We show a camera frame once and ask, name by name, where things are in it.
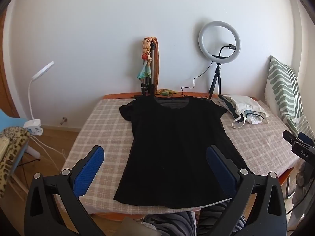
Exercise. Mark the white fan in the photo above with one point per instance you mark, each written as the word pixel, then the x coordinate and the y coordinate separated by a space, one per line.
pixel 305 184

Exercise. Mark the white light-blue cloth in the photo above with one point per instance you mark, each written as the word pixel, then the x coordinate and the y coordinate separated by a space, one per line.
pixel 253 118

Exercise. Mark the white tote bag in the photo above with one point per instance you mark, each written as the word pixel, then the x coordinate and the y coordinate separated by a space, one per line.
pixel 243 105

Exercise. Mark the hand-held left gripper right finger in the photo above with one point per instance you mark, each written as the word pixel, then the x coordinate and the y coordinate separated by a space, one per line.
pixel 221 167

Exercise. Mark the green striped pillow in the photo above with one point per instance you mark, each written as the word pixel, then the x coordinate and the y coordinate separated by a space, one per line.
pixel 280 86

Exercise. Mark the wooden door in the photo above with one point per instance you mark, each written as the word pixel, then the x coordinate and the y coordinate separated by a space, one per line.
pixel 6 91

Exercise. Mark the orange scarf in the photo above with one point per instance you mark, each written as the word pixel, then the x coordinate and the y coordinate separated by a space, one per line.
pixel 158 61

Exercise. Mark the grey-brown cushion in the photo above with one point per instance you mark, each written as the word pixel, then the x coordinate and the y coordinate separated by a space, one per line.
pixel 137 227

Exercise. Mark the metal door stop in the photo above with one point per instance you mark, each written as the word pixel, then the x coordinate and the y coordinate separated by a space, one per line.
pixel 64 120

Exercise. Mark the green yellow cloth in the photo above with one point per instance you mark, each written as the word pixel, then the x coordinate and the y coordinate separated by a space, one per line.
pixel 166 92

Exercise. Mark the leopard print cloth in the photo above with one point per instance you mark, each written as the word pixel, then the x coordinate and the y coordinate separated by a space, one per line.
pixel 14 147

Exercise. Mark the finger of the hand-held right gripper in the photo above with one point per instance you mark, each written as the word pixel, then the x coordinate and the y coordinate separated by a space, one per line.
pixel 290 137
pixel 306 139

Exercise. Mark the zebra striped pants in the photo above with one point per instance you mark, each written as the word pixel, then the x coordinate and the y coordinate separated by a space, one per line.
pixel 172 223

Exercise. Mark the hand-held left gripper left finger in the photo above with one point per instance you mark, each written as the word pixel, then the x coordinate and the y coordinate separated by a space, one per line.
pixel 89 167

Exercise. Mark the white clip desk lamp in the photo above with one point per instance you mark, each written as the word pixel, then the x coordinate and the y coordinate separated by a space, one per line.
pixel 33 125

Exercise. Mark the silver tripod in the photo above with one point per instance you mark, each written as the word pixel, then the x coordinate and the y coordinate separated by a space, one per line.
pixel 153 64

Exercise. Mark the blue chair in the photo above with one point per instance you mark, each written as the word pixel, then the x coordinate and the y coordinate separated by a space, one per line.
pixel 5 120

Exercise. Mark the black t-shirt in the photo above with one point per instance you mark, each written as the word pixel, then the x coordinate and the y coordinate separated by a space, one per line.
pixel 177 152

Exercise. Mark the colourful doll figure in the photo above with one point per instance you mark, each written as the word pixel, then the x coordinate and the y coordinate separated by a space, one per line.
pixel 146 66

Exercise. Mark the beige plaid blanket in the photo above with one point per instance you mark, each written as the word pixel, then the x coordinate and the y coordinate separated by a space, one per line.
pixel 103 127

